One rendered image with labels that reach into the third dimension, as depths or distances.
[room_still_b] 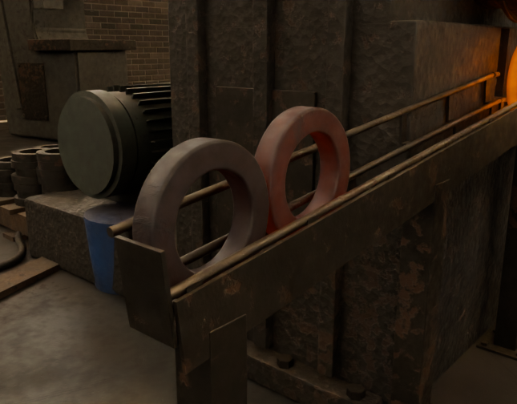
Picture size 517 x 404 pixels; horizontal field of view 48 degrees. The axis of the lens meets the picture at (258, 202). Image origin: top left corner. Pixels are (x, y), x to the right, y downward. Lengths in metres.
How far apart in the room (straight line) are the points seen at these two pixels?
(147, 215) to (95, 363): 1.12
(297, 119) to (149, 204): 0.24
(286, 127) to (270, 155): 0.04
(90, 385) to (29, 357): 0.25
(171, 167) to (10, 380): 1.16
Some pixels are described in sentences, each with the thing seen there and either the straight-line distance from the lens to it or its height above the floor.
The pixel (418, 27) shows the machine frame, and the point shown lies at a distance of 1.16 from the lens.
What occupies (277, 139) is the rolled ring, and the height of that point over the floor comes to 0.71.
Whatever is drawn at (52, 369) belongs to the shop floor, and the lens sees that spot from 1.68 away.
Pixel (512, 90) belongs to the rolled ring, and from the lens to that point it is 1.50.
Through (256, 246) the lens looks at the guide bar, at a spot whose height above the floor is 0.60.
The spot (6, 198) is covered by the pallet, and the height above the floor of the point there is 0.14.
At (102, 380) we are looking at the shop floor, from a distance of 1.60.
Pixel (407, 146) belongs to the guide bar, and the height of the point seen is 0.65.
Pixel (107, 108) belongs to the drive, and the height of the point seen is 0.63.
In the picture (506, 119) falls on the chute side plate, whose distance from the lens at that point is 1.34.
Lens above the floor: 0.82
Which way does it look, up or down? 15 degrees down
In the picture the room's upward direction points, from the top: straight up
